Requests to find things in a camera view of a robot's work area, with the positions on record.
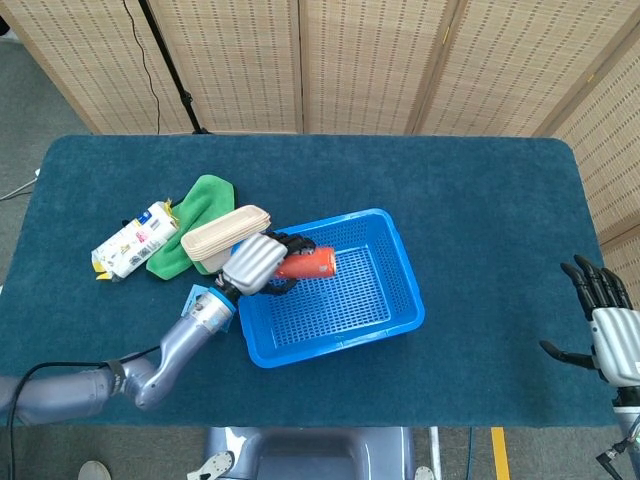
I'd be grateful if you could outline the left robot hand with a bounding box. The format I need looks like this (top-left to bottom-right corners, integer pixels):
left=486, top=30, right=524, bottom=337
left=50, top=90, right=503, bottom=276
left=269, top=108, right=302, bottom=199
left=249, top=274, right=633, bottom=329
left=219, top=230, right=317, bottom=297

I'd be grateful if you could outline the teal table mat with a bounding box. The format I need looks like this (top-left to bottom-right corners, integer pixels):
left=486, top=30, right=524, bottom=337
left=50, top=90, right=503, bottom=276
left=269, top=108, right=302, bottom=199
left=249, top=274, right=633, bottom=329
left=0, top=133, right=616, bottom=430

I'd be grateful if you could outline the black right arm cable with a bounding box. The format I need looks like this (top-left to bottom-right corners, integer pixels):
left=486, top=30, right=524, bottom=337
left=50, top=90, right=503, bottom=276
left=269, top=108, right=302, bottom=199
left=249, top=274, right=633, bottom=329
left=594, top=434, right=639, bottom=480

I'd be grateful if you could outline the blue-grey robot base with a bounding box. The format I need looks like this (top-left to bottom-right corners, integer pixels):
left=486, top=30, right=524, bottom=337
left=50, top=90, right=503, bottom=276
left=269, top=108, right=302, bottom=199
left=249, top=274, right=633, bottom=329
left=202, top=426, right=416, bottom=480

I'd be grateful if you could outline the orange drink can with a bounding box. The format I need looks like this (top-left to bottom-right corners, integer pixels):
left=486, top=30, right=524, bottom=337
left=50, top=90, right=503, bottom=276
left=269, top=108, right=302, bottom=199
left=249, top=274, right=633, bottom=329
left=273, top=246, right=338, bottom=281

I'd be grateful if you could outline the thin black hanging cable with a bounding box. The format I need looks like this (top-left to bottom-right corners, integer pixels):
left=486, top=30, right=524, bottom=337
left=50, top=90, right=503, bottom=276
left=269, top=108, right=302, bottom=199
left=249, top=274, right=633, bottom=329
left=122, top=0, right=162, bottom=135

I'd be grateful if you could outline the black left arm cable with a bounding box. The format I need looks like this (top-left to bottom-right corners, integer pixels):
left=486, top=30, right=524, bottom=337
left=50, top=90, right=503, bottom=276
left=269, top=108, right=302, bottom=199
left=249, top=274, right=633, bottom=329
left=7, top=347, right=161, bottom=480

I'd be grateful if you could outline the blue plastic basket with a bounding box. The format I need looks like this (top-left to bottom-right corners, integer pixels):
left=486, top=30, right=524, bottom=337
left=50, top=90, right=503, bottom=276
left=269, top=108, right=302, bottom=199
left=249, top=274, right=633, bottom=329
left=237, top=207, right=427, bottom=370

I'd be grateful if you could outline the yellow floor tape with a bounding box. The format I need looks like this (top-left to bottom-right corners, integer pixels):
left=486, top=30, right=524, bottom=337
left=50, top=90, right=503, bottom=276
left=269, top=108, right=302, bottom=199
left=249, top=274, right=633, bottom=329
left=490, top=426, right=511, bottom=480

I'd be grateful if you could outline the bamboo folding screen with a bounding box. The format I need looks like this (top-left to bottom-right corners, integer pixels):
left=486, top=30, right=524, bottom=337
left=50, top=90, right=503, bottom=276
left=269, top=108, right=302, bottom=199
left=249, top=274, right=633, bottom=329
left=0, top=0, right=640, bottom=251

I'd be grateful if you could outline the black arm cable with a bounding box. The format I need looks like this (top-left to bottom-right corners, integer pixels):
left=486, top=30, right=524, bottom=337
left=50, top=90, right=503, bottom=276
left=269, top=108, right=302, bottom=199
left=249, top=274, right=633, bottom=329
left=594, top=434, right=639, bottom=480
left=7, top=347, right=161, bottom=480

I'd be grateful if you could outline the white table leg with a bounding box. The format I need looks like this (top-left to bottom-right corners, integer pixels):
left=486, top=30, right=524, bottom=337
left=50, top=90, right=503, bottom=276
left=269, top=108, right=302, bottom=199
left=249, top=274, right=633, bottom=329
left=429, top=426, right=444, bottom=480

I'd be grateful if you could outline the white floor cable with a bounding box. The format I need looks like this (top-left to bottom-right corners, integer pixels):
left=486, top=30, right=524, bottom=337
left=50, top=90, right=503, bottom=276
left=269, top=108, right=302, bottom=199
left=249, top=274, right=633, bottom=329
left=0, top=167, right=41, bottom=202

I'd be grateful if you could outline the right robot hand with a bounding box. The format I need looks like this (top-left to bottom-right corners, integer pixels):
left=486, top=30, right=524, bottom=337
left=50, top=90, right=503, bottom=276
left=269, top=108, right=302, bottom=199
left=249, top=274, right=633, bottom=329
left=538, top=254, right=640, bottom=389

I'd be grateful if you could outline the green microfibre cloth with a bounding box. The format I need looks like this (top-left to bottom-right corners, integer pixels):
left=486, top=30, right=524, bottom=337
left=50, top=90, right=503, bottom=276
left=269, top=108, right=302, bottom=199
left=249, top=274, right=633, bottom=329
left=144, top=173, right=239, bottom=281

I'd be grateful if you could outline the black tripod stand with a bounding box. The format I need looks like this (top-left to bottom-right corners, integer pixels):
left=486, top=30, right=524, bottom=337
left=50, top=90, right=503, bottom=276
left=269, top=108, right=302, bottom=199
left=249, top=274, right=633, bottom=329
left=137, top=0, right=214, bottom=136

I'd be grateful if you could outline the beige food container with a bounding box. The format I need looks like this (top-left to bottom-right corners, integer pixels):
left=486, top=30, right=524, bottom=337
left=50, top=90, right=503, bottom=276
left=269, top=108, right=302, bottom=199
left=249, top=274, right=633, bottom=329
left=179, top=203, right=273, bottom=275

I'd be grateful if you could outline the white snack packet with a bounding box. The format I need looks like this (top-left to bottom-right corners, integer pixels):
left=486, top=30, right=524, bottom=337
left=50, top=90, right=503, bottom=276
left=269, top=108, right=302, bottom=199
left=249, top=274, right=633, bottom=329
left=89, top=199, right=181, bottom=284

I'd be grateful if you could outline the white shoe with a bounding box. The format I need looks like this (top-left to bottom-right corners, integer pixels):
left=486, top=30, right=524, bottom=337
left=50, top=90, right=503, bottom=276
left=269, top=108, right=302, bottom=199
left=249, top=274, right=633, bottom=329
left=77, top=459, right=112, bottom=480

